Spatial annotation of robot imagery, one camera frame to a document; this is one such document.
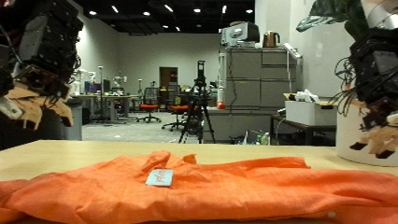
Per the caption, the orange button-up shirt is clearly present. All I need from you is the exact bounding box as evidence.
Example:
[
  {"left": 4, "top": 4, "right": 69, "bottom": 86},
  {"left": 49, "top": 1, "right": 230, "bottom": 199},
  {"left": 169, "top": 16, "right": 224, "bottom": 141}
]
[{"left": 0, "top": 150, "right": 398, "bottom": 224}]

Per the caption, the crumpled white plastic bag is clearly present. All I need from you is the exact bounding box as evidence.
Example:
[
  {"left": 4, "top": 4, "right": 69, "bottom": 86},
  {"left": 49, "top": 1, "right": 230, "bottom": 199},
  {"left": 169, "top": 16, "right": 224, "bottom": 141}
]
[{"left": 294, "top": 89, "right": 321, "bottom": 105}]

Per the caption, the white storage box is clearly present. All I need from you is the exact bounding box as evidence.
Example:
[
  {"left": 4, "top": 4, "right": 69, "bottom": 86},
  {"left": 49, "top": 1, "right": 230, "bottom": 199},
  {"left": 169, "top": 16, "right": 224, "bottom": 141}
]
[{"left": 284, "top": 92, "right": 338, "bottom": 127}]

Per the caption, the large white plant pot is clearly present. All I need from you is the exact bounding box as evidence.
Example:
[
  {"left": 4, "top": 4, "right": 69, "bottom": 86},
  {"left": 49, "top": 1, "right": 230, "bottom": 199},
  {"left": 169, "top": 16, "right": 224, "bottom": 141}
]
[{"left": 334, "top": 90, "right": 398, "bottom": 167}]

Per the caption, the black side table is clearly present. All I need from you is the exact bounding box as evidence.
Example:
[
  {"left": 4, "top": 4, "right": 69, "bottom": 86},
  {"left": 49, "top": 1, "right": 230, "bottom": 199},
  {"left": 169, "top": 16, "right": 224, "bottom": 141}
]
[{"left": 270, "top": 114, "right": 337, "bottom": 147}]

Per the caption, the wooden office desk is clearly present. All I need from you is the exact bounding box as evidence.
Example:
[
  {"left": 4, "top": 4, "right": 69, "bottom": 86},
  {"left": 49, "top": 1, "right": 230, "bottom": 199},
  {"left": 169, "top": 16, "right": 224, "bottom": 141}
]
[{"left": 72, "top": 93, "right": 139, "bottom": 125}]

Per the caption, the white power strip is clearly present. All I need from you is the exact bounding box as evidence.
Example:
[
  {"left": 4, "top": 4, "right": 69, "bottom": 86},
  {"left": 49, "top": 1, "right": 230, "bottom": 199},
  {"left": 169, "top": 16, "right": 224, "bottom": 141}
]
[{"left": 282, "top": 43, "right": 302, "bottom": 60}]

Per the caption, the grey waste bin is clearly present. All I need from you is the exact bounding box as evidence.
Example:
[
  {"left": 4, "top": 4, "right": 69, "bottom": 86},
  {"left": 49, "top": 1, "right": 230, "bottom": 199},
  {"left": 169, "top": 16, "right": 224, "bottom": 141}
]
[{"left": 61, "top": 98, "right": 84, "bottom": 142}]

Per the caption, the black office chair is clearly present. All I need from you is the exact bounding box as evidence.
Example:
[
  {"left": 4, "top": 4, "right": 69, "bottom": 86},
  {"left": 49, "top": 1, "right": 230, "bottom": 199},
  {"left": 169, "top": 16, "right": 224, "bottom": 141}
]
[{"left": 0, "top": 105, "right": 67, "bottom": 151}]

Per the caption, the copper kettle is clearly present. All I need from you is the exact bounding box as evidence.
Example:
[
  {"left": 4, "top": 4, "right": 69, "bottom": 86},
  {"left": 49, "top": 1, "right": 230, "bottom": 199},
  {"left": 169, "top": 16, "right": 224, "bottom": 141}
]
[{"left": 261, "top": 31, "right": 281, "bottom": 49}]

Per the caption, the brown door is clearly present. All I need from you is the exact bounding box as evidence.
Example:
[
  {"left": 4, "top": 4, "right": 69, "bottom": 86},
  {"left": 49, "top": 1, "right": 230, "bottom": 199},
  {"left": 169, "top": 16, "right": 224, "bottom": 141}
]
[{"left": 159, "top": 66, "right": 180, "bottom": 91}]

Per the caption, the tall grey metal cabinet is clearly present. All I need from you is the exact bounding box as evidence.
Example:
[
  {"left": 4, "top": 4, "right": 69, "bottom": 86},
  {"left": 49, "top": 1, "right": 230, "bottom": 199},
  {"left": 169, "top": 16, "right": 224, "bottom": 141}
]
[{"left": 222, "top": 46, "right": 304, "bottom": 111}]

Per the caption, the orange seat office chair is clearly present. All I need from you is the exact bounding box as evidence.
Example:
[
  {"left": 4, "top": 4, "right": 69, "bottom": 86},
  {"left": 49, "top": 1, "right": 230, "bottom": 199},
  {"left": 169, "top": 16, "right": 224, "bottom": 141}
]
[
  {"left": 136, "top": 87, "right": 161, "bottom": 124},
  {"left": 161, "top": 84, "right": 191, "bottom": 132}
]

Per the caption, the green bottle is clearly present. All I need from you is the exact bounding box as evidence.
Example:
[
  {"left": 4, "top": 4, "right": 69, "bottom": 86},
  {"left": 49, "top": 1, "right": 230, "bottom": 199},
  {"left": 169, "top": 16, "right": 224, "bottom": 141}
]
[{"left": 260, "top": 132, "right": 272, "bottom": 147}]

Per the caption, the low grey cabinet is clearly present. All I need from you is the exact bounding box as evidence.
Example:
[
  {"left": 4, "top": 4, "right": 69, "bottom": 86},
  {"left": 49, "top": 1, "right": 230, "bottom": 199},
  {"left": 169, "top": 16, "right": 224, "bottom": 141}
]
[{"left": 204, "top": 106, "right": 277, "bottom": 145}]

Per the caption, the grey box monitor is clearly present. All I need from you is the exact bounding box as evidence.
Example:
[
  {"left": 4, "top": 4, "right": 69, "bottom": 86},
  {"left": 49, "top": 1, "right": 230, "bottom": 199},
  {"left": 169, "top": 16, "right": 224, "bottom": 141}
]
[{"left": 220, "top": 21, "right": 261, "bottom": 49}]

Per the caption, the black camera tripod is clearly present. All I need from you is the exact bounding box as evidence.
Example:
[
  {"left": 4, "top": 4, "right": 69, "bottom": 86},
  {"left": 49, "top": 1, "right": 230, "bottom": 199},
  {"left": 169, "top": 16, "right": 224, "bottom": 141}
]
[{"left": 179, "top": 60, "right": 217, "bottom": 145}]

